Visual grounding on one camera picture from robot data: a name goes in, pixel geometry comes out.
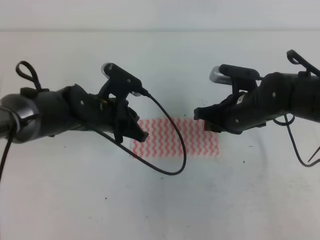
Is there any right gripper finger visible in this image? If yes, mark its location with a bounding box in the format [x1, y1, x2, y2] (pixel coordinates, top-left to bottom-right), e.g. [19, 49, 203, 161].
[193, 104, 225, 120]
[203, 120, 225, 133]

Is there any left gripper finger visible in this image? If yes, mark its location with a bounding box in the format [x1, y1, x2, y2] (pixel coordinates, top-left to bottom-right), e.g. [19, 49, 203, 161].
[126, 106, 140, 130]
[116, 124, 149, 143]

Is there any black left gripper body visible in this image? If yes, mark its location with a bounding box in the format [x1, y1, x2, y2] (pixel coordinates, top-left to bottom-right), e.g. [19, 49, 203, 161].
[67, 84, 131, 141]

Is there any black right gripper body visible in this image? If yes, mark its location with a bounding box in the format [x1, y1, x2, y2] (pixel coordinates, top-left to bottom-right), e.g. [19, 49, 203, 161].
[219, 72, 298, 135]

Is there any pink white wavy towel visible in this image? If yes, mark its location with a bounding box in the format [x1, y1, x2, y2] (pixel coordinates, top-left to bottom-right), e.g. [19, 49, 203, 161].
[130, 117, 220, 160]

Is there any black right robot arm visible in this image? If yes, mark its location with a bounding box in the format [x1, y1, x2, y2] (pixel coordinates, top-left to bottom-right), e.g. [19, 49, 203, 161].
[194, 50, 320, 135]

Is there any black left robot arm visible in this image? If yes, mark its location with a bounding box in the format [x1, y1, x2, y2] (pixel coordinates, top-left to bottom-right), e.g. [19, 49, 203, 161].
[0, 61, 149, 144]

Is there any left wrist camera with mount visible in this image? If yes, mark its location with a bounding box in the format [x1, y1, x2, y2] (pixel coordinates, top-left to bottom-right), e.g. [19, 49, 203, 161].
[97, 62, 143, 101]

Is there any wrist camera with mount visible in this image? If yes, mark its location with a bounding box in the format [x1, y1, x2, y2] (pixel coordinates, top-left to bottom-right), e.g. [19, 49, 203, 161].
[209, 64, 262, 94]
[97, 62, 143, 101]

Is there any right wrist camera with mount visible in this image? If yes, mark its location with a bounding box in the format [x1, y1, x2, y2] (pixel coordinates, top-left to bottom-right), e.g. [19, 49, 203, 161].
[209, 64, 262, 94]

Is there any black left camera cable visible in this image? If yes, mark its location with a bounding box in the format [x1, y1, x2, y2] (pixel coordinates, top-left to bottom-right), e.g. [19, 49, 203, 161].
[0, 88, 188, 183]

